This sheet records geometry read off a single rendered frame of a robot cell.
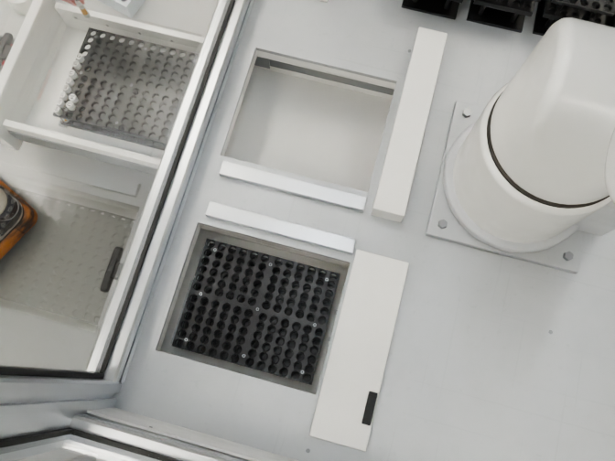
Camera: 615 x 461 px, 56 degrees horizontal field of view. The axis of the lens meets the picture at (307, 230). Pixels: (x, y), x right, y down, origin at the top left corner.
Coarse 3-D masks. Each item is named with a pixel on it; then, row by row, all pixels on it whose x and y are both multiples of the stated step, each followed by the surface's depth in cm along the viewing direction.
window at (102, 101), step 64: (0, 0) 41; (64, 0) 48; (128, 0) 59; (192, 0) 77; (0, 64) 42; (64, 64) 51; (128, 64) 63; (192, 64) 83; (0, 128) 44; (64, 128) 53; (128, 128) 67; (0, 192) 46; (64, 192) 57; (128, 192) 72; (0, 256) 49; (64, 256) 60; (128, 256) 78; (0, 320) 51; (64, 320) 64
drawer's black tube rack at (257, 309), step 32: (224, 256) 93; (256, 256) 96; (224, 288) 92; (256, 288) 92; (288, 288) 92; (320, 288) 92; (192, 320) 90; (224, 320) 90; (256, 320) 90; (288, 320) 90; (320, 320) 94; (224, 352) 92; (256, 352) 89; (288, 352) 92
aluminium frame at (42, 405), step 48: (240, 0) 95; (192, 144) 88; (144, 288) 83; (0, 384) 51; (48, 384) 60; (96, 384) 73; (0, 432) 53; (48, 432) 62; (96, 432) 68; (144, 432) 71
